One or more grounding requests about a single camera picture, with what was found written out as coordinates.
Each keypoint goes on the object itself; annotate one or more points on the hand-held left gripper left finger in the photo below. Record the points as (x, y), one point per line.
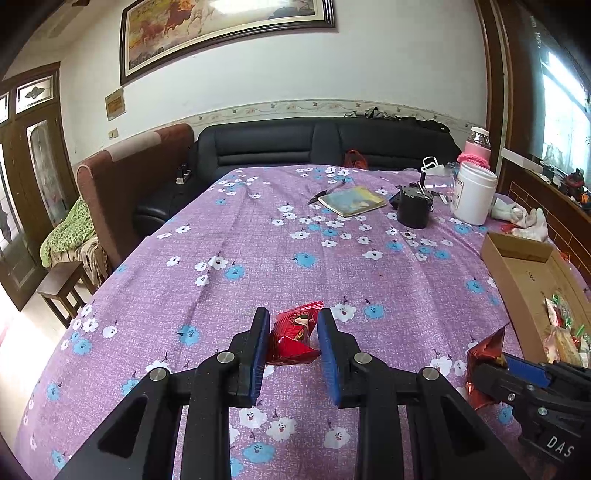
(261, 360)

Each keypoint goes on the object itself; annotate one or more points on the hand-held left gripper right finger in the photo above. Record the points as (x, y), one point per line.
(328, 364)

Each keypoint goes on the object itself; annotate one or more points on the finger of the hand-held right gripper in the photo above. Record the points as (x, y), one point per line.
(498, 381)
(526, 369)

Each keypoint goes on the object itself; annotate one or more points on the shiny red foil packet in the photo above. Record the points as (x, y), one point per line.
(482, 355)

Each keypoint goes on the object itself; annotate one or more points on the small red packet dark label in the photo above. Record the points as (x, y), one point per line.
(291, 337)

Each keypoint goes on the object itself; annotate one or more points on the long clear beige snack packet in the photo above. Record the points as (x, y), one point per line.
(565, 346)

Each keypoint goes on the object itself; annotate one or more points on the green snack packet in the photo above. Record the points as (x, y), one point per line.
(558, 311)

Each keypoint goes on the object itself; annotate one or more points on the shallow cardboard box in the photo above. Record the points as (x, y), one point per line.
(521, 272)

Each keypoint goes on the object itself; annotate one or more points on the purple floral tablecloth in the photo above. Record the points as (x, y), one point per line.
(277, 258)

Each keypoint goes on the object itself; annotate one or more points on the white sock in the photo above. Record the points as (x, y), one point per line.
(535, 224)
(505, 210)

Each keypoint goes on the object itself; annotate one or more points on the yellow notebook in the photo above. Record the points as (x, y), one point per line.
(353, 201)

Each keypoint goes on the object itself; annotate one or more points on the black pen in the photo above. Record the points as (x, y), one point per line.
(323, 194)

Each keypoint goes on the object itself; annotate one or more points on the wooden brick-pattern cabinet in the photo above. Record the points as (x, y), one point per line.
(531, 194)

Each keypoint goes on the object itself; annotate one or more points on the black cylindrical motor device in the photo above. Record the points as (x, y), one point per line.
(413, 210)

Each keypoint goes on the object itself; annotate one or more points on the white plastic jar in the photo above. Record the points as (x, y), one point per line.
(473, 194)

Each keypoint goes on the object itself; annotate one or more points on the red black tool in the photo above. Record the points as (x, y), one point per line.
(575, 180)

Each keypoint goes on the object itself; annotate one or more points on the red bag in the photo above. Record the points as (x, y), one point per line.
(355, 160)

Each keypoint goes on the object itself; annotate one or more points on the flat white box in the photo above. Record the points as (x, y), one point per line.
(521, 157)

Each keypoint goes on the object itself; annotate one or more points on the black leather sofa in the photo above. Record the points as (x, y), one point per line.
(268, 143)

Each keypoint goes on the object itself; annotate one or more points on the wooden stool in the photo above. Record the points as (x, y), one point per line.
(60, 277)

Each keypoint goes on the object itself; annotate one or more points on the brown armchair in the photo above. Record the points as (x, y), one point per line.
(124, 184)

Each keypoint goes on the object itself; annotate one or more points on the bottle with pink knitted sleeve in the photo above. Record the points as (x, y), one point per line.
(475, 150)

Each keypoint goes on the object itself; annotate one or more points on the green blanket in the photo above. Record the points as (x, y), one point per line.
(69, 230)

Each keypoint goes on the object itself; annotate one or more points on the dark clothes pile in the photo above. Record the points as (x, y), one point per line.
(383, 114)

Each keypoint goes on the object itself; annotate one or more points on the wooden door with glass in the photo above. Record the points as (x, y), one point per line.
(27, 184)

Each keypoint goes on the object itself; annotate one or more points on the framed painting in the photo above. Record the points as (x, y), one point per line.
(221, 27)

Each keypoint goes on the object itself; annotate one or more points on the small wall plaque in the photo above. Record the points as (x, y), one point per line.
(115, 104)

